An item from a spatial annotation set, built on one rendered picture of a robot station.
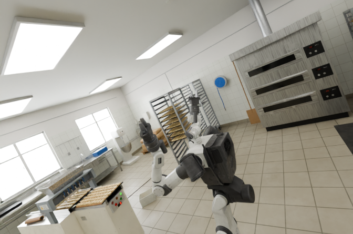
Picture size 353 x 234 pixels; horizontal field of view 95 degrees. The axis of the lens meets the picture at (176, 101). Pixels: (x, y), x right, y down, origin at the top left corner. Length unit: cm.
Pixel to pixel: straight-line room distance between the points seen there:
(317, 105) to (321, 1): 225
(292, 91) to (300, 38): 101
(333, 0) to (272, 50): 167
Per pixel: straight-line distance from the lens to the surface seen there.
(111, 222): 268
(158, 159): 106
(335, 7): 510
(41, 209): 323
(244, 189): 133
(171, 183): 117
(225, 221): 158
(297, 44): 398
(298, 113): 424
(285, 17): 501
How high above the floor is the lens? 179
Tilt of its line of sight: 4 degrees down
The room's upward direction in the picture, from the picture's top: 25 degrees counter-clockwise
